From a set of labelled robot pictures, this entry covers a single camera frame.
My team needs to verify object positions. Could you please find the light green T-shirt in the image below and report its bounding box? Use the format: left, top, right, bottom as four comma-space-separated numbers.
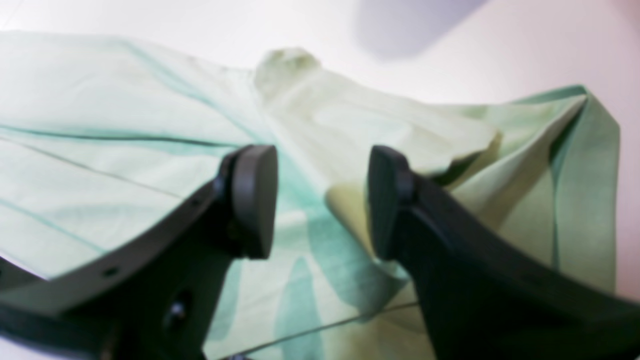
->
0, 32, 620, 360

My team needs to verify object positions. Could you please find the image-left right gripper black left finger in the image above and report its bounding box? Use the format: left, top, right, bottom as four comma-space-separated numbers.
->
1, 145, 278, 360

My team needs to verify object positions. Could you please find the image-left right gripper right finger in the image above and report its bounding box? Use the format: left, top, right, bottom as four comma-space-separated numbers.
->
367, 145, 640, 360

